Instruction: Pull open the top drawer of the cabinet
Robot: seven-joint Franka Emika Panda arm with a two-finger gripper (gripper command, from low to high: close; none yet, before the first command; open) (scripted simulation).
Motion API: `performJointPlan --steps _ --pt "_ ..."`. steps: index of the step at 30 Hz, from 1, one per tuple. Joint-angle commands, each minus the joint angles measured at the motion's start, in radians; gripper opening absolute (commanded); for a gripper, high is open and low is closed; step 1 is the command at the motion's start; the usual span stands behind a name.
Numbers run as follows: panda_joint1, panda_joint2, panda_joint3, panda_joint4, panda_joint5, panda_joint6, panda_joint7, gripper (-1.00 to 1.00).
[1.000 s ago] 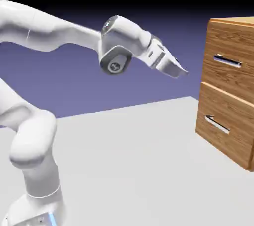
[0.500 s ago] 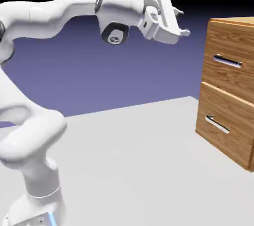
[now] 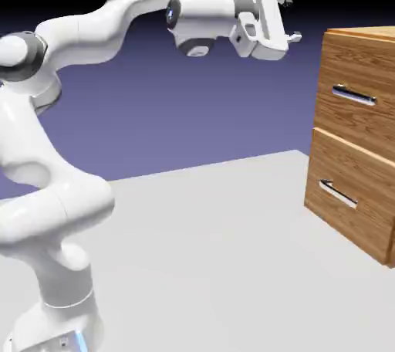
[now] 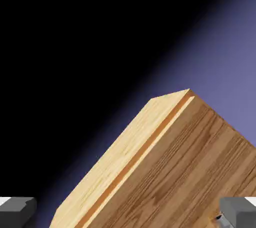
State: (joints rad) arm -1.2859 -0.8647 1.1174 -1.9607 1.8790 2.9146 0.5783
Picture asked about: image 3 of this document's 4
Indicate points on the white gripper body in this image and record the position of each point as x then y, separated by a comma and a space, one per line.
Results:
271, 18

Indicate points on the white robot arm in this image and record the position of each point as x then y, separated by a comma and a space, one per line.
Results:
92, 31

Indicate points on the wooden drawer front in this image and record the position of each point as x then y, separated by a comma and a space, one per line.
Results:
355, 89
345, 194

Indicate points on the light wood cabinet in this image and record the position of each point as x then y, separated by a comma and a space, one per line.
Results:
355, 142

